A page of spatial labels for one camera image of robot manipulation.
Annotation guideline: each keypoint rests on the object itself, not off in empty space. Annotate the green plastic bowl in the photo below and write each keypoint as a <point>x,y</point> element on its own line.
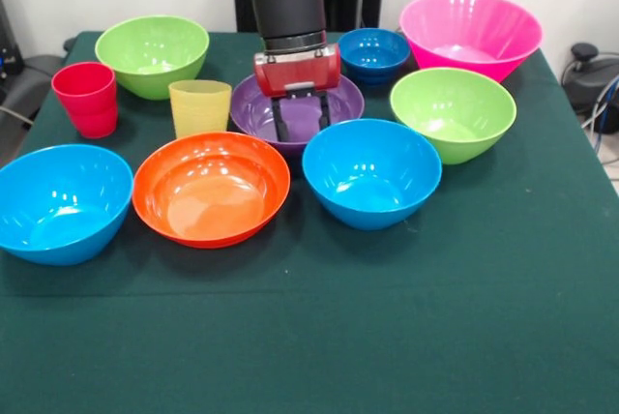
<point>453,114</point>
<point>152,56</point>

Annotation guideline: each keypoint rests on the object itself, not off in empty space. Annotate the red plastic cup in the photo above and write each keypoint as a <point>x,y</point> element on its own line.
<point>87,99</point>

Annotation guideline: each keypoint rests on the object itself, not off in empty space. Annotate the orange plastic bowl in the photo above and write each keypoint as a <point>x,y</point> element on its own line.
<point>213,191</point>

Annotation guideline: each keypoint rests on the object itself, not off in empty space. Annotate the light blue plastic bowl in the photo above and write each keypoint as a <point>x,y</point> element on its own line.
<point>63,203</point>
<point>371,172</point>

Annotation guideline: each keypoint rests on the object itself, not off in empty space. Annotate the small dark blue bowl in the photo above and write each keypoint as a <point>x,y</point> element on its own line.
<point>374,53</point>

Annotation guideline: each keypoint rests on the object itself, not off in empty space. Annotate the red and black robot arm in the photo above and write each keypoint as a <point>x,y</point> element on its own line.
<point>290,12</point>

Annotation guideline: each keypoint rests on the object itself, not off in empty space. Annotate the yellow plastic cup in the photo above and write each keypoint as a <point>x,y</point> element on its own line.
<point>199,109</point>

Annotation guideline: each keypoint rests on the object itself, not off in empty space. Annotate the dark green tablecloth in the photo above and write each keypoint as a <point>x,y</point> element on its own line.
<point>338,312</point>

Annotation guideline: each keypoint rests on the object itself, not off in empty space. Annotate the black equipment case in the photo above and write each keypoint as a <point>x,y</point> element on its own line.
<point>9,46</point>

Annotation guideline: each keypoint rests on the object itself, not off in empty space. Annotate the purple plastic bowl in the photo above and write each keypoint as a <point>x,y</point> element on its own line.
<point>251,114</point>

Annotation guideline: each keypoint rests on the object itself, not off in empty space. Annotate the large magenta plastic bowl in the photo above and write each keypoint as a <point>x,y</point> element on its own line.
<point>471,32</point>

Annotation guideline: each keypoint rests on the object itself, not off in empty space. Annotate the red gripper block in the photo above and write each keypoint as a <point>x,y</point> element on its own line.
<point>300,73</point>

